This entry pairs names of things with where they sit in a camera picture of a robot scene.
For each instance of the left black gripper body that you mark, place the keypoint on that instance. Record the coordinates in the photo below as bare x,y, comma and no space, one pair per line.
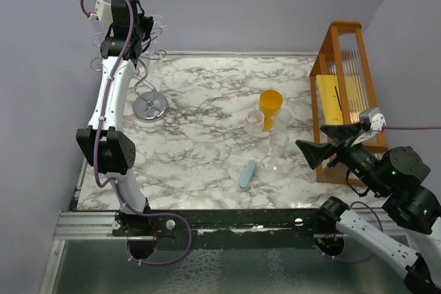
142,27

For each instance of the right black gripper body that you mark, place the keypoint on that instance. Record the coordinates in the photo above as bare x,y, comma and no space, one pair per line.
358,159

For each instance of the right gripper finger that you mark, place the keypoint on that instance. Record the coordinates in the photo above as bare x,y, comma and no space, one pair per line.
316,153
345,133

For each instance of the clear ribbed wine glass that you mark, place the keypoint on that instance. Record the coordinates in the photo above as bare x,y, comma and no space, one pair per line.
281,120

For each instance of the yellow plastic wine glass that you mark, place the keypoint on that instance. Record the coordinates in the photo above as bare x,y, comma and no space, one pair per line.
270,101

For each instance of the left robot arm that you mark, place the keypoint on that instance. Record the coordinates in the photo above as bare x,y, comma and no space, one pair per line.
106,148

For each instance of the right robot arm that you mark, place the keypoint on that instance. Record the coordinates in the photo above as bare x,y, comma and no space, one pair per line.
397,177

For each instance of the wooden dish rack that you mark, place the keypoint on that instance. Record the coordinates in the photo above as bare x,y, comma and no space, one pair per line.
343,54

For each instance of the yellow card in rack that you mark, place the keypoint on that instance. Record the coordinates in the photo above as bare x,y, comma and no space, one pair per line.
329,95

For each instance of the chrome wine glass rack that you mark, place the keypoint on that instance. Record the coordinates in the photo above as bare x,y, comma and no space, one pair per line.
155,102

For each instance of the light blue eraser bar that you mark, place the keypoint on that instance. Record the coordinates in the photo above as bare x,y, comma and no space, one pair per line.
247,175

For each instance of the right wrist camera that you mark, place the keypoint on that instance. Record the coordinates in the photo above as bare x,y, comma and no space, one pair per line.
371,122

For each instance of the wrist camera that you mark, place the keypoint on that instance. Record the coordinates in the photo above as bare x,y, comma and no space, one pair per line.
371,122
102,12

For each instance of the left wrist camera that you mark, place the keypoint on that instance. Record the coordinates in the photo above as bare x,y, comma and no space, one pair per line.
102,12

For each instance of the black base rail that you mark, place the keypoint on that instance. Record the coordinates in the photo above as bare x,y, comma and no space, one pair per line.
225,229

